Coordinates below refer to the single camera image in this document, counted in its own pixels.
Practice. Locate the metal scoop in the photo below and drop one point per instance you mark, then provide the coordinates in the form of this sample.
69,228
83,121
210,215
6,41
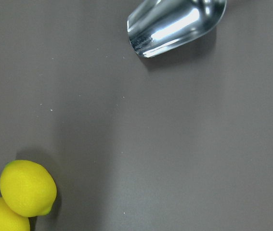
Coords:
158,26

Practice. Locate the yellow lemon near lime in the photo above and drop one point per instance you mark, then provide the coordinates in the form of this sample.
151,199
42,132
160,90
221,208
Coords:
27,188

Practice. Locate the yellow lemon outer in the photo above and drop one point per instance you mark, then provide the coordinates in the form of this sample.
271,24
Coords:
11,221

